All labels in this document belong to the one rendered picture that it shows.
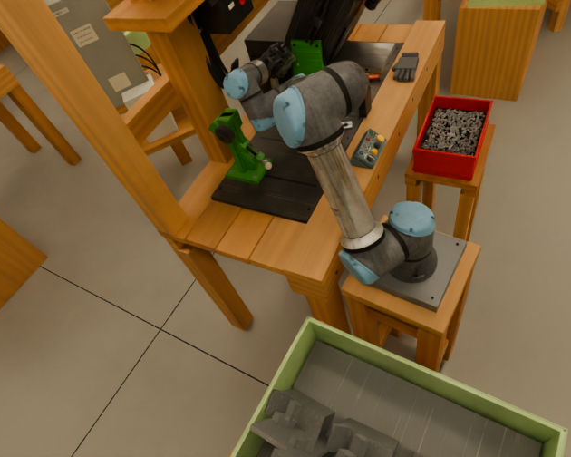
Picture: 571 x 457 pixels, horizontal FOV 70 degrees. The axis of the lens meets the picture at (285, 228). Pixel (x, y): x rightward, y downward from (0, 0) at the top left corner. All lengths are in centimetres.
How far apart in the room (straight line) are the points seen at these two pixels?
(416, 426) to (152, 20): 126
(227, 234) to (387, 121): 77
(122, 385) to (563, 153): 284
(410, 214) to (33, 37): 99
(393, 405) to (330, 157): 65
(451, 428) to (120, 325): 198
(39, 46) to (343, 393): 113
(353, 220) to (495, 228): 159
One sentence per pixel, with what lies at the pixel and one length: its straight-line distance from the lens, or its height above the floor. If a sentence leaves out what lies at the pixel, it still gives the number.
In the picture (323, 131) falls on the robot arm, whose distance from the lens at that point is 89.
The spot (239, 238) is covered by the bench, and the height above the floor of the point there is 88.
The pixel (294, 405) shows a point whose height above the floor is 96.
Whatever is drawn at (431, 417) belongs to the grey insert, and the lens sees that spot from 116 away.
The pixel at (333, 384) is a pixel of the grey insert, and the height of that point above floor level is 85.
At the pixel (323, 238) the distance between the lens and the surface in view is 134.
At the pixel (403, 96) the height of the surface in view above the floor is 90.
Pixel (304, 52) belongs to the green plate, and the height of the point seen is 124.
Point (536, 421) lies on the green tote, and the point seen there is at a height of 96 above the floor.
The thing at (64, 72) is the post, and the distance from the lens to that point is 122.
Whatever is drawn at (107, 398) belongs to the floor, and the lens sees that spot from 250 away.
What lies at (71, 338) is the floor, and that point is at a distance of 282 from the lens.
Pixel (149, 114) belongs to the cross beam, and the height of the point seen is 124.
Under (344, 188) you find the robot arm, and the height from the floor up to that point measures 128.
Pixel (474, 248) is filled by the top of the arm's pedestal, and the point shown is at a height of 85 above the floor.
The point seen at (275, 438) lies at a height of 103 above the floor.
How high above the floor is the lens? 198
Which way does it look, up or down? 50 degrees down
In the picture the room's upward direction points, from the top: 21 degrees counter-clockwise
